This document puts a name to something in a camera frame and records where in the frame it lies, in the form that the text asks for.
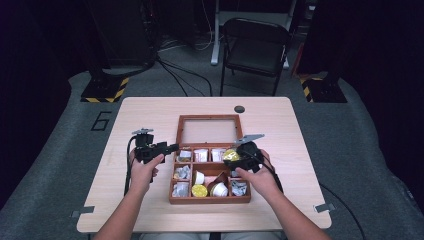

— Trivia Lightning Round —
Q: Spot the black folding chair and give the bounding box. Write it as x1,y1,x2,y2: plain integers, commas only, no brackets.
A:
219,17,292,97

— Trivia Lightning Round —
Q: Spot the hand-held gripper cable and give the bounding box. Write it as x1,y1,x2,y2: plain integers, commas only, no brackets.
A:
123,135,138,197
253,149,285,195

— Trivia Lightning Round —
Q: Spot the striped black stand base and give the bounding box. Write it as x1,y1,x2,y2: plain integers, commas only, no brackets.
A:
80,76,130,104
298,76,348,104

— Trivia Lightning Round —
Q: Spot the white paper sachet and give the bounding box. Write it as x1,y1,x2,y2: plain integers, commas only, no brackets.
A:
194,148,209,163
210,148,226,163

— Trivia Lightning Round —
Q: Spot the white coffee capsule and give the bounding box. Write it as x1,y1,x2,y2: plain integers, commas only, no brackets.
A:
210,181,230,198
193,170,206,186

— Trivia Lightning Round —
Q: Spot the grey tape piece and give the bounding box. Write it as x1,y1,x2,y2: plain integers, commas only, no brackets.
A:
314,202,337,214
70,205,96,219

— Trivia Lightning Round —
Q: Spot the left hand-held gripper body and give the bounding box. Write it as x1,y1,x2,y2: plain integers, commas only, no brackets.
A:
131,127,168,165

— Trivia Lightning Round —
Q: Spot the person's left hand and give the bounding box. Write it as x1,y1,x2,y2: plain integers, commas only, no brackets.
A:
128,152,165,196

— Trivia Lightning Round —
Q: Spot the black equipment cabinet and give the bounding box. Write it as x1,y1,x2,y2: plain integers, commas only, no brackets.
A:
87,0,158,69

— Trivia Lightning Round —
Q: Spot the right hand-held gripper cable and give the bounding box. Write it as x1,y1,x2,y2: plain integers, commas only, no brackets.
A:
253,149,285,195

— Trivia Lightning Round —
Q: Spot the white gold sachet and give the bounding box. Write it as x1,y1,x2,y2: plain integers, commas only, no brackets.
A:
178,149,193,164

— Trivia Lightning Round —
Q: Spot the black floor cable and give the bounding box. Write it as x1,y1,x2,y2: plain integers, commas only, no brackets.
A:
156,59,190,98
319,183,367,240
156,57,214,98

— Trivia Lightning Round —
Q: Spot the person's right hand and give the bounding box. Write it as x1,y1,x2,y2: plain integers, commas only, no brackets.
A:
234,148,281,201

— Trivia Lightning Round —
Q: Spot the left hand-held gripper cable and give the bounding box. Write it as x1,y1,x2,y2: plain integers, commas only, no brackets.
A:
123,135,138,197

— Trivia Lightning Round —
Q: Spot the dark curtain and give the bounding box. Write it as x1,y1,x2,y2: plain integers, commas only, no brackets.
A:
0,0,93,208
298,0,424,214

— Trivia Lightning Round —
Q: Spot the wooden box with glass lid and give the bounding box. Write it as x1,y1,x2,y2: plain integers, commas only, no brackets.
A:
168,114,252,205

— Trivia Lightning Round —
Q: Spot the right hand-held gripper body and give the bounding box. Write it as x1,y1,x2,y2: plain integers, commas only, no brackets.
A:
233,133,266,174

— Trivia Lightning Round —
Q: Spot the yellow lid coffee capsule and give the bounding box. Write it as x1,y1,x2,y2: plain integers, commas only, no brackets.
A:
191,184,209,199
222,148,241,163

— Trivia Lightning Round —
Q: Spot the white cable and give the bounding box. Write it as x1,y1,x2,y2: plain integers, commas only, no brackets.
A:
194,0,215,52

